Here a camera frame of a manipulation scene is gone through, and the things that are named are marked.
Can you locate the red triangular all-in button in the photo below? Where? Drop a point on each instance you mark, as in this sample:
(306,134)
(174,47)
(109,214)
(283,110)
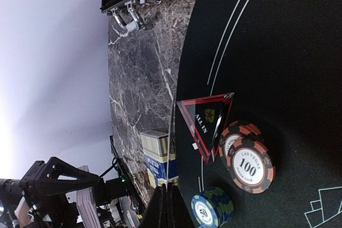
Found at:
(206,118)

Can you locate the gold card box base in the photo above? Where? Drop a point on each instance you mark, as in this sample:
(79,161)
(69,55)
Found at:
(159,157)

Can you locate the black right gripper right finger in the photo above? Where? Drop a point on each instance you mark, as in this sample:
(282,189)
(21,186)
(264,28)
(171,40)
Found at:
(177,212)

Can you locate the brown chip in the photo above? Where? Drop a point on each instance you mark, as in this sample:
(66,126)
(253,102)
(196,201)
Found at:
(243,152)

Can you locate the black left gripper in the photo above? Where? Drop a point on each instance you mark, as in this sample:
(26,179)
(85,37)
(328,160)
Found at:
(39,200)

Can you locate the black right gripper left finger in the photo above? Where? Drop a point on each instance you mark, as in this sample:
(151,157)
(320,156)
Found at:
(155,215)

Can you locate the blue chip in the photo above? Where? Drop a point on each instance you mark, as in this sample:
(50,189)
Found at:
(212,207)

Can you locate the round black poker mat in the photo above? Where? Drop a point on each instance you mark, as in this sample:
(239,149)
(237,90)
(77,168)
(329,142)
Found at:
(282,61)

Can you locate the red playing card deck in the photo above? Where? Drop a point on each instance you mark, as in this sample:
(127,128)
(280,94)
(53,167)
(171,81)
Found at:
(85,200)

